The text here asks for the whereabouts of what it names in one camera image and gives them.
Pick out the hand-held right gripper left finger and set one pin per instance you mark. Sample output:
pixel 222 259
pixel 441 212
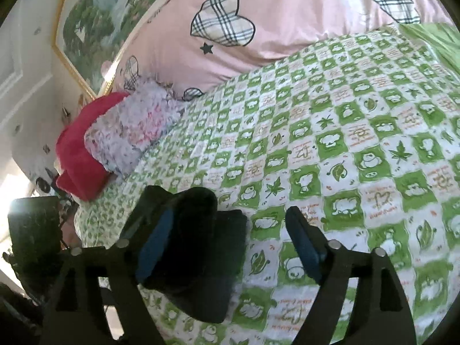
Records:
pixel 154 248

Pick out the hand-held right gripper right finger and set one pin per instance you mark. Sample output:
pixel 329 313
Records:
pixel 305 246

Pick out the black pants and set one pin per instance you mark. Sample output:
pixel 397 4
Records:
pixel 208 244

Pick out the green checkered bedsheet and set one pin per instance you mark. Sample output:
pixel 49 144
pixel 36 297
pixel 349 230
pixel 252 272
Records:
pixel 341 151

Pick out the red pillow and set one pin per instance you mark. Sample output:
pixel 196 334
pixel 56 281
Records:
pixel 79 154

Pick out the floral ruffled pillow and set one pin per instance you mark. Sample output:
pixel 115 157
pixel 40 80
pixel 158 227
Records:
pixel 133 129

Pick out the black box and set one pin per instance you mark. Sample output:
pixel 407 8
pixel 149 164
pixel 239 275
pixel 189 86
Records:
pixel 34 228

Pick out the white panelled door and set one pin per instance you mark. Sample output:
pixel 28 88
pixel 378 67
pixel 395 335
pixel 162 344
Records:
pixel 18 79

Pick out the pink quilt with plaid hearts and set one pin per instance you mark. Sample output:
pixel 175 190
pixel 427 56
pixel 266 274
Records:
pixel 287 18

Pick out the framed landscape painting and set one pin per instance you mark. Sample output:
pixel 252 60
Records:
pixel 100 25

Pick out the plain green sheet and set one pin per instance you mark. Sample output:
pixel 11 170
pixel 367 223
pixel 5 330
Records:
pixel 438 41

